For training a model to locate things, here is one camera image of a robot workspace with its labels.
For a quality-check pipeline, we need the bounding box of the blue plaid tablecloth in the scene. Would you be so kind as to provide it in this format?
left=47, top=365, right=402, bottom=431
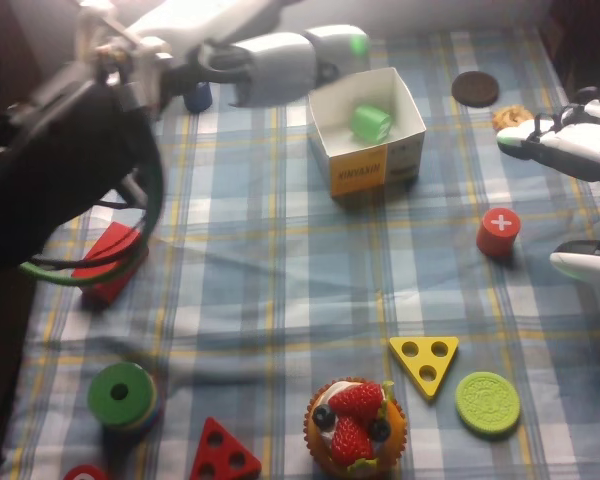
left=0, top=27, right=600, bottom=480

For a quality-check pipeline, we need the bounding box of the brown round cookie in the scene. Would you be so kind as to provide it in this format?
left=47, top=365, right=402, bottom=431
left=451, top=70, right=500, bottom=109

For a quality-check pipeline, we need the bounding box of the green cable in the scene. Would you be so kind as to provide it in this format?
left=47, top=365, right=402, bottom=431
left=18, top=124, right=167, bottom=289

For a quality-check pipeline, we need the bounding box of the green sandwich cookie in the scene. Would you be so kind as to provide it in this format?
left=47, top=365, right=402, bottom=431
left=454, top=371, right=523, bottom=440

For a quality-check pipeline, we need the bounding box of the red rectangular block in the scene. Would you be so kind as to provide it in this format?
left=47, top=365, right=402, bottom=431
left=72, top=221, right=150, bottom=309

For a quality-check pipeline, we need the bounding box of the red cylinder with white cross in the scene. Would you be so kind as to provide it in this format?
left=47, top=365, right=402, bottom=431
left=475, top=207, right=523, bottom=259

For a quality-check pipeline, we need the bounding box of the yellow triangle block with holes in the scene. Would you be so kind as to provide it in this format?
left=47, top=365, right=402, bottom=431
left=388, top=335, right=460, bottom=402

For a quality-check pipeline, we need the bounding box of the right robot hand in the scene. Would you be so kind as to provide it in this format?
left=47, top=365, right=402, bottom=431
left=495, top=82, right=600, bottom=304

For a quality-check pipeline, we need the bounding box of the green toy ring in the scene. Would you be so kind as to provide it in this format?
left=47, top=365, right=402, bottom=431
left=87, top=362, right=157, bottom=430

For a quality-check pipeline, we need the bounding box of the toy fruit cupcake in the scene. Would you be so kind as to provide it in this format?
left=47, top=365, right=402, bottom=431
left=303, top=379, right=409, bottom=480

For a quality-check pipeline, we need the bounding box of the blue cylinder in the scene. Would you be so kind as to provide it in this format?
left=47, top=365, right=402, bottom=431
left=182, top=79, right=214, bottom=114

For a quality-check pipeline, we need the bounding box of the red triangle block with holes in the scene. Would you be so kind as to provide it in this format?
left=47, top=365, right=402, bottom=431
left=189, top=417, right=263, bottom=480

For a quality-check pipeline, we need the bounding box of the green cylinder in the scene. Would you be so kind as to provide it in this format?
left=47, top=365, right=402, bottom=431
left=349, top=103, right=394, bottom=146

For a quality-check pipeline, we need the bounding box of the paper box with yellow print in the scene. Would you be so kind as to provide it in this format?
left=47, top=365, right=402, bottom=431
left=307, top=66, right=427, bottom=200

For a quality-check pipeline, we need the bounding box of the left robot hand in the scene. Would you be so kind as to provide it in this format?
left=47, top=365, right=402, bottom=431
left=228, top=24, right=373, bottom=110

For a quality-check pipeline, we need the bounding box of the tan pretzel cookie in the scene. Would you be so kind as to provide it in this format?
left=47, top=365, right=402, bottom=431
left=490, top=103, right=535, bottom=134

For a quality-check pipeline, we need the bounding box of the red and white ring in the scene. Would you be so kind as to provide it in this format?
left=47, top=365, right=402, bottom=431
left=62, top=464, right=107, bottom=480

